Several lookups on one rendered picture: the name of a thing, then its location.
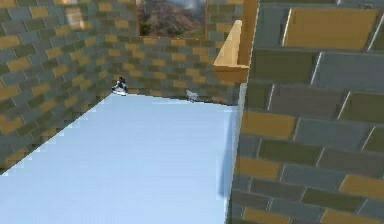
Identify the small pale grey object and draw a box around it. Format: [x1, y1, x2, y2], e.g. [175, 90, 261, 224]
[185, 89, 199, 103]

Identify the small black white object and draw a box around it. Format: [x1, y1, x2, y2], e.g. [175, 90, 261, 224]
[111, 76, 129, 97]

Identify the framed landscape picture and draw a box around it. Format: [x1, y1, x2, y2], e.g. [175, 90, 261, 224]
[134, 0, 209, 41]

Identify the light wooden wall shelf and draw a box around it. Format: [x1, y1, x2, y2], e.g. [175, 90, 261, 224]
[212, 0, 261, 84]

